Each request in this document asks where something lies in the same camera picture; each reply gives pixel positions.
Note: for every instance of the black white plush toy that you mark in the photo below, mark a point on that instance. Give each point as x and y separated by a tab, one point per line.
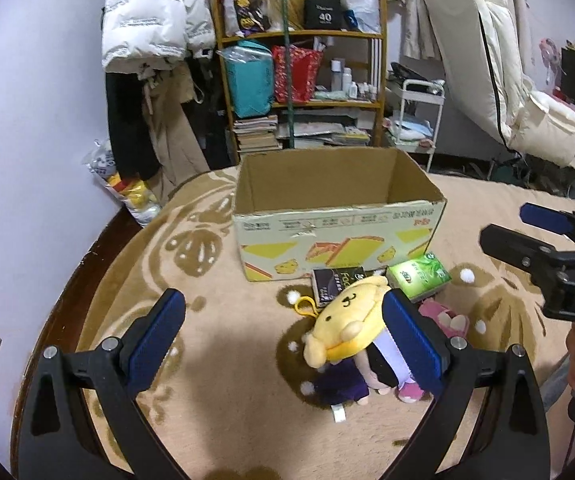
340	385

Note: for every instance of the clear plastic bag of toys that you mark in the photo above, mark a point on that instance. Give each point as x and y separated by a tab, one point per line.
127	190

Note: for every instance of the stack of books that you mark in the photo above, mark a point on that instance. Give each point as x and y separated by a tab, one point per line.
255	135

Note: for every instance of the printed cardboard box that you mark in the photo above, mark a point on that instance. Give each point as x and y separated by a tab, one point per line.
317	230

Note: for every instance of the white plastic bag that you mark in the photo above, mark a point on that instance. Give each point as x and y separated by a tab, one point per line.
362	0

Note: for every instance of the white trolley cart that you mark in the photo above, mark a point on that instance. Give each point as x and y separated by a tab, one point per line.
417	110

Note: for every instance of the white puffer jacket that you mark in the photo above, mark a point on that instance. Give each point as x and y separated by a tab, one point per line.
147	20

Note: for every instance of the teal bag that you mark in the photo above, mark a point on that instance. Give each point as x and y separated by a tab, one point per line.
247	80

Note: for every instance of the group of small bottles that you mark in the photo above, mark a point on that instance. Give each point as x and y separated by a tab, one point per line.
352	85

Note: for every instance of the black tissue pack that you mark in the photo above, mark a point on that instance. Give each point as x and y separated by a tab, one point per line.
330	282

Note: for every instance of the wooden shelf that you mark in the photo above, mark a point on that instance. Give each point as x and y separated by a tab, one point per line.
317	33

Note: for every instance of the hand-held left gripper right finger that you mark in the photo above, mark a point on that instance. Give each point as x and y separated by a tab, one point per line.
412	345

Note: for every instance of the yellow dog plush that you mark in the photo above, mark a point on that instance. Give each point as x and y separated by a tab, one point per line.
352	310

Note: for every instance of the black box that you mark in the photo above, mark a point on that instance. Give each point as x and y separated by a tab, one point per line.
323	12

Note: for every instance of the pile of papers and booklets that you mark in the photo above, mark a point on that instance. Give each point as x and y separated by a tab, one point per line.
327	132

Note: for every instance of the red gift bag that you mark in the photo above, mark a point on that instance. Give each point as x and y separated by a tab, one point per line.
297	77

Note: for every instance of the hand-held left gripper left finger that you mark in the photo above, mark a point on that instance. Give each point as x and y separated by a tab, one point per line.
160	340

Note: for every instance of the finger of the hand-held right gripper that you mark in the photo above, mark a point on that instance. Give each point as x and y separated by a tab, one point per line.
512	250
542	217

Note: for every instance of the cream recliner chair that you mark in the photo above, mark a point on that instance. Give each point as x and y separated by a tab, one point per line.
492	60

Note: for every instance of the colourful printed bag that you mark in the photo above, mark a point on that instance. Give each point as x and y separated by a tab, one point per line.
242	5

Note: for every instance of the beige garment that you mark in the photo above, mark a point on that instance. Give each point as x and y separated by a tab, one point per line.
182	135

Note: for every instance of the black coat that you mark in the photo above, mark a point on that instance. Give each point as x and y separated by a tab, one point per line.
127	125

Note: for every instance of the beige patterned blanket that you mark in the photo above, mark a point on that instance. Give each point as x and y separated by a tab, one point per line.
217	360

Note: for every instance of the blond wig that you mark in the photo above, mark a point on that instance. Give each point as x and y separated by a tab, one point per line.
292	5

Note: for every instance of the pink fan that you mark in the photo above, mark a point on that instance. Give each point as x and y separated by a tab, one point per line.
549	60

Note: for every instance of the green pole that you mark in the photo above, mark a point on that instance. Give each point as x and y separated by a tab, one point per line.
289	85

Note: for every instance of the green tissue pack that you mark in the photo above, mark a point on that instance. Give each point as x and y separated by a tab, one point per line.
417	275

